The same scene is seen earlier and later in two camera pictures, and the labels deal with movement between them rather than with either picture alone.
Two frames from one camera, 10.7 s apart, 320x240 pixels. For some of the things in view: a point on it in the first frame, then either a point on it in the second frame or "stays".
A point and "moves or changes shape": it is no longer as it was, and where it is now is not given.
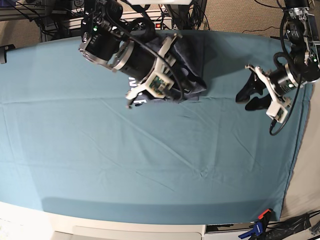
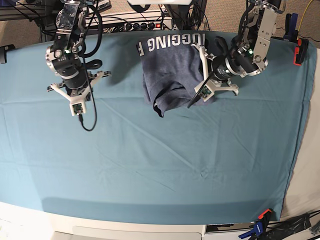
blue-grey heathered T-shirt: [174, 77] moves or changes shape
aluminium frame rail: [14, 13] stays
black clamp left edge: [3, 50] stays
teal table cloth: [71, 142] stays
